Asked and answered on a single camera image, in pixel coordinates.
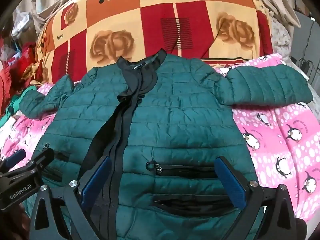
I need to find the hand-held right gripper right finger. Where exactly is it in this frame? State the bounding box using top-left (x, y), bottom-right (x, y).
top-left (214, 156), bottom-right (300, 240)

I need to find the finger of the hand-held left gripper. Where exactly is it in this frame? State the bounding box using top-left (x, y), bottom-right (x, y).
top-left (6, 147), bottom-right (55, 180)
top-left (0, 149), bottom-right (27, 172)

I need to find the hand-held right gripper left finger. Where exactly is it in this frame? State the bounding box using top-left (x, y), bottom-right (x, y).
top-left (30, 156), bottom-right (113, 240)

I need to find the green puffer jacket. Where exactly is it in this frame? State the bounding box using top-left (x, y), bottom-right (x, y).
top-left (19, 49), bottom-right (314, 240)

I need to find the green cloth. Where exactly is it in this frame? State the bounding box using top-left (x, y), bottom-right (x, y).
top-left (4, 85), bottom-right (38, 119)

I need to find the pink penguin printed blanket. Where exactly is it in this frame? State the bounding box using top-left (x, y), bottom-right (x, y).
top-left (0, 54), bottom-right (320, 230)

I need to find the red cloth pile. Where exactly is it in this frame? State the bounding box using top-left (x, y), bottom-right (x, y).
top-left (0, 41), bottom-right (38, 115)

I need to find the pale floral sheet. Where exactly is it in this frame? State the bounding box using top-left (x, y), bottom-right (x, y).
top-left (269, 16), bottom-right (297, 64)

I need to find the white crumpled cloth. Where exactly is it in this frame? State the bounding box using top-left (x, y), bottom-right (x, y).
top-left (12, 0), bottom-right (67, 39)

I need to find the rose printed checked blanket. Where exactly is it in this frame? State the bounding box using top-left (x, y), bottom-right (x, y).
top-left (35, 0), bottom-right (274, 85)

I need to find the black cable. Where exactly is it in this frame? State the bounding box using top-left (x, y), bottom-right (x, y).
top-left (303, 17), bottom-right (317, 64)

